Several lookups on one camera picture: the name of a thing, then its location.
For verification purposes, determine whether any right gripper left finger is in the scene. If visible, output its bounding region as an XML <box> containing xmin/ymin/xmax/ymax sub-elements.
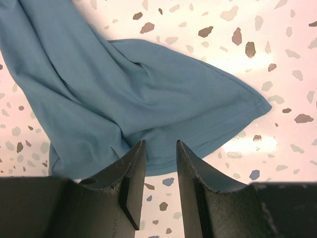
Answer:
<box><xmin>0</xmin><ymin>141</ymin><xmax>146</xmax><ymax>238</ymax></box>

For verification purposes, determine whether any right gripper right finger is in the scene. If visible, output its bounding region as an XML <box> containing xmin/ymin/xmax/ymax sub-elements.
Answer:
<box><xmin>176</xmin><ymin>141</ymin><xmax>317</xmax><ymax>238</ymax></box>

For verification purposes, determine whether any blue ribbed tank top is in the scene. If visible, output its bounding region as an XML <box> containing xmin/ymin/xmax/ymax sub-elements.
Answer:
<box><xmin>0</xmin><ymin>0</ymin><xmax>271</xmax><ymax>179</ymax></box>

